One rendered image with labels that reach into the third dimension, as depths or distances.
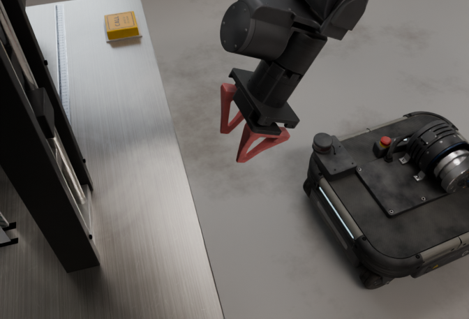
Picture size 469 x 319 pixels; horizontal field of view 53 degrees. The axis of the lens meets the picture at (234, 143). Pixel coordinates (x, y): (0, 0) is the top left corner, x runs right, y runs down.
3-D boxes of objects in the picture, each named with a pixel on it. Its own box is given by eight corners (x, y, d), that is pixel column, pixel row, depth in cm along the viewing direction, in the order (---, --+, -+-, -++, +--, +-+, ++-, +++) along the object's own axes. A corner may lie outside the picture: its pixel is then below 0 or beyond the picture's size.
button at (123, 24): (139, 35, 107) (137, 26, 106) (108, 40, 106) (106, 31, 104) (135, 18, 112) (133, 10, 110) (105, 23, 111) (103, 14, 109)
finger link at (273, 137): (226, 173, 62) (260, 121, 57) (207, 136, 66) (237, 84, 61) (265, 174, 66) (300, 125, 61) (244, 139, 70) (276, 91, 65)
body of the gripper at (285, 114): (256, 128, 58) (287, 81, 54) (225, 77, 64) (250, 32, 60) (294, 132, 62) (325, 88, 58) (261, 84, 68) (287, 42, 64)
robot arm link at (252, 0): (373, 1, 51) (332, -36, 56) (296, -29, 44) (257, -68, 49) (313, 86, 57) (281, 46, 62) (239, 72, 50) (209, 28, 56)
